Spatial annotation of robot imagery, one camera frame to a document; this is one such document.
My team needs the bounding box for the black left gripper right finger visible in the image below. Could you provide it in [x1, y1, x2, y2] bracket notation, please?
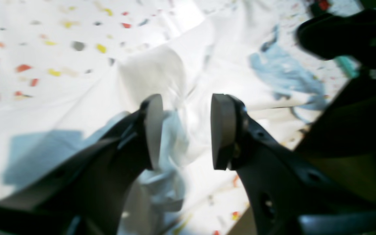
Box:
[211, 94, 376, 235]

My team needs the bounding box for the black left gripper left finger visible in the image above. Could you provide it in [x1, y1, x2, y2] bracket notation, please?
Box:
[0, 94, 164, 235]

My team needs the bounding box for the white T-shirt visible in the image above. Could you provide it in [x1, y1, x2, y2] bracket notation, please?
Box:
[0, 0, 335, 235]

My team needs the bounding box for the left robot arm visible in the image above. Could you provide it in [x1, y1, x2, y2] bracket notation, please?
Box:
[0, 9, 376, 235]

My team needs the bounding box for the terrazzo pattern tablecloth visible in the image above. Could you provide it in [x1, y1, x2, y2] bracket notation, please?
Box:
[0, 0, 361, 235]

